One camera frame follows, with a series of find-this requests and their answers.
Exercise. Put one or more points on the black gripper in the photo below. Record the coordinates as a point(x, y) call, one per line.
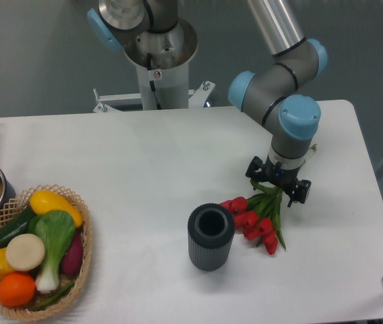
point(277, 175)

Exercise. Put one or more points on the red tulip bouquet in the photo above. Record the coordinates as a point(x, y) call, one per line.
point(259, 216)

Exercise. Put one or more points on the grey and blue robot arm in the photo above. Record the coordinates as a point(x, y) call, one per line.
point(270, 99)

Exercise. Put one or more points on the dark grey ribbed vase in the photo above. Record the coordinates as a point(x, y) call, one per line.
point(210, 230)

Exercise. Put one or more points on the purple sweet potato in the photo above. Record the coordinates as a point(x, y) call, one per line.
point(72, 261)

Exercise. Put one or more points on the green bok choy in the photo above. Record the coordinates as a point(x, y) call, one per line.
point(56, 229)

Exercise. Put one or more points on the green chili pepper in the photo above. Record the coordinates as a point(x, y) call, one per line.
point(51, 300)

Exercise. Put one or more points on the beige round disc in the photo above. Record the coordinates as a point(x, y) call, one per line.
point(25, 252)

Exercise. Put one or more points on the woven wicker basket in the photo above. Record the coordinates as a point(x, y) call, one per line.
point(13, 208)

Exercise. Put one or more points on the orange fruit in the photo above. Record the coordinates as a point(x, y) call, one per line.
point(17, 289)

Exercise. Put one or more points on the dark green cucumber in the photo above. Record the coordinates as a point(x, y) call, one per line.
point(15, 227)

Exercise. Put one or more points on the white metal base frame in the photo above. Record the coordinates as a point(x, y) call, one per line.
point(200, 97)

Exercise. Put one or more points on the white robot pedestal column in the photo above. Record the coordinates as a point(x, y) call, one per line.
point(162, 65)

